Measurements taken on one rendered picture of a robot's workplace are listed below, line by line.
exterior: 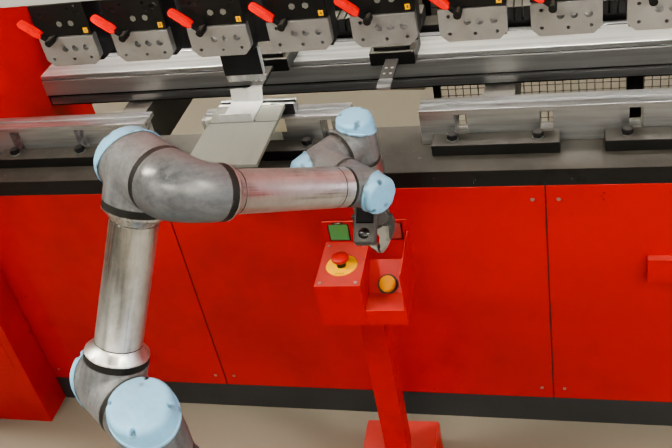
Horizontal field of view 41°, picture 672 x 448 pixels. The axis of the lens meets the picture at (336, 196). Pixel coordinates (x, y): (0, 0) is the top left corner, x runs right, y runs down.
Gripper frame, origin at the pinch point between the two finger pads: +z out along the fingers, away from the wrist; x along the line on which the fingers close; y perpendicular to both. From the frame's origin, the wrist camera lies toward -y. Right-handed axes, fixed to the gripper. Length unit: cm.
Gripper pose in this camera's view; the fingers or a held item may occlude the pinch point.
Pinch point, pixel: (379, 250)
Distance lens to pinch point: 195.4
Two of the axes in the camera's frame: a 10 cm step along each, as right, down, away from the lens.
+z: 1.8, 7.5, 6.4
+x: -9.7, 0.4, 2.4
